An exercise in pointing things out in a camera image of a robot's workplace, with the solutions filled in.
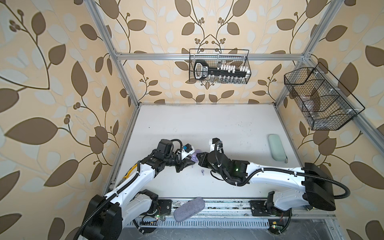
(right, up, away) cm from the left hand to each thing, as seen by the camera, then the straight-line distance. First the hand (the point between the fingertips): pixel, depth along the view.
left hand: (193, 159), depth 78 cm
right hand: (+1, +2, -4) cm, 4 cm away
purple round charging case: (+1, +1, -1) cm, 2 cm away
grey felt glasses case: (-2, -22, -7) cm, 23 cm away
